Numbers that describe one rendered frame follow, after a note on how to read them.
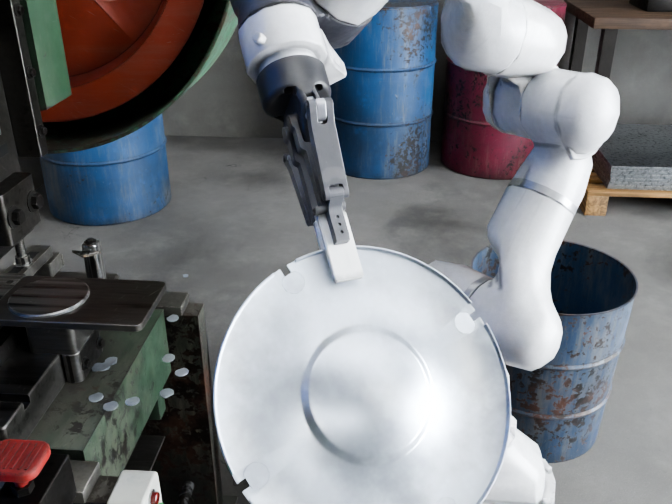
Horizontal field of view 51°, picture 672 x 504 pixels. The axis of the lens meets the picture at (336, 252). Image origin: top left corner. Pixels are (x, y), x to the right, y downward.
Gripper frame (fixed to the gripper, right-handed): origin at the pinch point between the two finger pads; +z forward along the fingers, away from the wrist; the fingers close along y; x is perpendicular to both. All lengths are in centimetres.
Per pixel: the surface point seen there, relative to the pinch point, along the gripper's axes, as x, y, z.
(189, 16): 0, -43, -59
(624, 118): 286, -250, -123
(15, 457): -35.4, -30.8, 9.6
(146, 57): -8, -50, -57
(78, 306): -26, -51, -13
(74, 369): -29, -57, -4
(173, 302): -10, -75, -17
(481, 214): 153, -220, -69
